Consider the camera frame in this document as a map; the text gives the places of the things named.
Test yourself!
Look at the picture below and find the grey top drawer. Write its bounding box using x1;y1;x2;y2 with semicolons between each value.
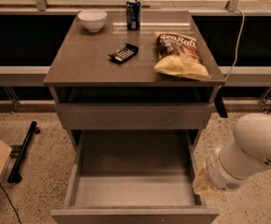
55;104;213;130

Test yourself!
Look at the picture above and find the black floor cable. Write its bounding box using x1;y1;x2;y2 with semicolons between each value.
0;156;23;224

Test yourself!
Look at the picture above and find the white hanging cable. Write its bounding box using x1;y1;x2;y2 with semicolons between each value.
223;8;246;81

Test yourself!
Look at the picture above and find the sea salt chips bag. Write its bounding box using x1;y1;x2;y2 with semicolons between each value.
153;32;211;81

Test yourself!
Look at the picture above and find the grey drawer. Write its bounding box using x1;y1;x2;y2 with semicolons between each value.
51;131;219;224
55;104;213;130

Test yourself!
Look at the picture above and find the black snack bar wrapper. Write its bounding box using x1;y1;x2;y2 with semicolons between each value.
109;43;138;64

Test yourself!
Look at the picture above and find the dark blue soda can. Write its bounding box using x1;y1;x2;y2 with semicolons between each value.
126;0;141;31

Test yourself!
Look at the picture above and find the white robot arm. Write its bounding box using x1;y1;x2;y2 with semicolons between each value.
193;113;271;196

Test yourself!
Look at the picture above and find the grey drawer cabinet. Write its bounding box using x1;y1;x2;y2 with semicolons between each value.
44;9;224;144

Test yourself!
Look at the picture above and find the white ceramic bowl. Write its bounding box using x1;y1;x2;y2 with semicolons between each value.
78;8;107;33

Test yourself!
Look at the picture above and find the black metal bar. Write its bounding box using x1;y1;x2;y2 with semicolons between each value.
7;121;40;183

